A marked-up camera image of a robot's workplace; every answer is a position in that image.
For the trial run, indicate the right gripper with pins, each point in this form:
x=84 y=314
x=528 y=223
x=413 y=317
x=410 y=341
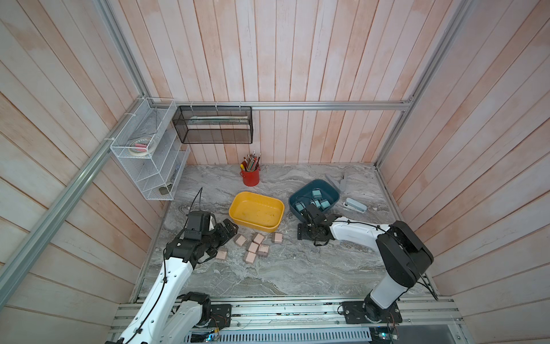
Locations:
x=301 y=231

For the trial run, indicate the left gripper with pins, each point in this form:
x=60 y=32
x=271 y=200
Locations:
x=224 y=236

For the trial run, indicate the pink plug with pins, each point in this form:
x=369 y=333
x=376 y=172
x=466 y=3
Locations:
x=249 y=257
x=240 y=240
x=258 y=238
x=222 y=255
x=278 y=238
x=263 y=250
x=253 y=247

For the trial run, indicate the yellow plastic tray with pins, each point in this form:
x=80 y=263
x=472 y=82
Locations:
x=255 y=211

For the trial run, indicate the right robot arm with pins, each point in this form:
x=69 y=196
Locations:
x=405 y=256

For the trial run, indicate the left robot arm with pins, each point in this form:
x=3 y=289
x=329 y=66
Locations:
x=166 y=316

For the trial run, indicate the dark teal plastic tray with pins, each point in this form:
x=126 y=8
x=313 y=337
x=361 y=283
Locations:
x=304 y=195

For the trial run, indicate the pink plug bottom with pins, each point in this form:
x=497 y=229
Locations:
x=249 y=257

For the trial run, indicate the grey plastic clip tool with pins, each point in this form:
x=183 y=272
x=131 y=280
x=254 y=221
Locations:
x=339 y=183

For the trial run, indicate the red pencil cup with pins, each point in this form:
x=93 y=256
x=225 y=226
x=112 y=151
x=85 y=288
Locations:
x=250 y=169

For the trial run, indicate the tape roll on shelf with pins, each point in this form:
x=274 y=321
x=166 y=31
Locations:
x=141 y=147

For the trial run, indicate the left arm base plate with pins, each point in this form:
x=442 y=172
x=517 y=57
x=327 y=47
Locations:
x=215 y=316

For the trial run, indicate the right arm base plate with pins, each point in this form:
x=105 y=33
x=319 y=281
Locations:
x=361 y=312

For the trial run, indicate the black mesh wall basket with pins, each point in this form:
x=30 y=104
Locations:
x=214 y=124

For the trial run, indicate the white wire wall shelf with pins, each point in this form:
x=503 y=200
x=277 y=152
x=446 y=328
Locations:
x=157 y=175

